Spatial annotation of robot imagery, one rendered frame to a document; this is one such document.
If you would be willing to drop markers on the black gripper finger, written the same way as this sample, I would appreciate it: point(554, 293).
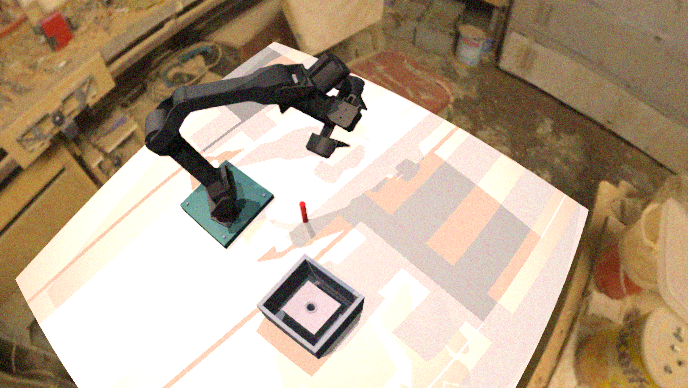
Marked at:
point(360, 97)
point(338, 144)

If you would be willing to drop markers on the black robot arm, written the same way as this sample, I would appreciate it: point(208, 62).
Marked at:
point(268, 85)

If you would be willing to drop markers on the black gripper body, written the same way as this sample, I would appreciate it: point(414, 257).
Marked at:
point(320, 144)

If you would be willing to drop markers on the red peg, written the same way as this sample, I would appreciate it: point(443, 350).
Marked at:
point(303, 212)

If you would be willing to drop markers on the pale pink square plate with hole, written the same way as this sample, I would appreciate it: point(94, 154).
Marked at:
point(310, 297)

